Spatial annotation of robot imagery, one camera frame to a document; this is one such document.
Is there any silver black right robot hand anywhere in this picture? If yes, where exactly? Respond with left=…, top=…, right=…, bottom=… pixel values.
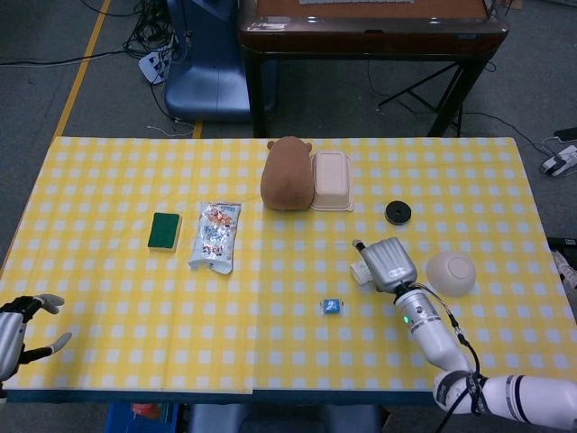
left=351, top=237, right=418, bottom=293

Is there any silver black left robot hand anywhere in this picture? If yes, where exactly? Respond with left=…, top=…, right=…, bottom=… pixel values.
left=0, top=293, right=73, bottom=382

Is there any small blue candy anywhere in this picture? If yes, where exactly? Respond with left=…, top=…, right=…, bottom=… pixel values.
left=318, top=297, right=346, bottom=318

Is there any black tape roll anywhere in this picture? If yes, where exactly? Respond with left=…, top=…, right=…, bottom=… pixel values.
left=384, top=199, right=412, bottom=225

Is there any beige bowl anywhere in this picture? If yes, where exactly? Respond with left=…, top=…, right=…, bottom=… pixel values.
left=426, top=251, right=477, bottom=298

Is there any beige plastic food container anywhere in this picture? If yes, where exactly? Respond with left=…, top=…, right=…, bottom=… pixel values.
left=309, top=151, right=355, bottom=213

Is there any brown plush toy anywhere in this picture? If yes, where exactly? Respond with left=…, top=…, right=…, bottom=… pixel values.
left=261, top=135, right=316, bottom=212

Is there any yellow white checkered tablecloth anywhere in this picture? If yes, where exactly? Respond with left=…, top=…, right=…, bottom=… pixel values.
left=0, top=136, right=577, bottom=394

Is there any blue storage box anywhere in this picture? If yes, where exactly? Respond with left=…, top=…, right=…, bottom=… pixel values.
left=106, top=402, right=181, bottom=433

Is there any white printed snack bag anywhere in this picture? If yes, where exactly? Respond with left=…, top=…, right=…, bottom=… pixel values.
left=188, top=200, right=243, bottom=274

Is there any green yellow sponge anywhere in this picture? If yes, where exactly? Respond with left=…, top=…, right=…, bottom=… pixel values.
left=147, top=212, right=183, bottom=253

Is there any white power strip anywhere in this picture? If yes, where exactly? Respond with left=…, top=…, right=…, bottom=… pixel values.
left=138, top=49, right=172, bottom=85
left=539, top=144, right=577, bottom=177

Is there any dark wooden mahjong table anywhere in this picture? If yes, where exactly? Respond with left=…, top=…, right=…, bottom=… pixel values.
left=237, top=0, right=510, bottom=139

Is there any blue machine base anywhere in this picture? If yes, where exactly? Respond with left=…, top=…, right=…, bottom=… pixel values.
left=164, top=0, right=252, bottom=123

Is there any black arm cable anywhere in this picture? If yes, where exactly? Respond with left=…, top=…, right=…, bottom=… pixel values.
left=421, top=283, right=486, bottom=420

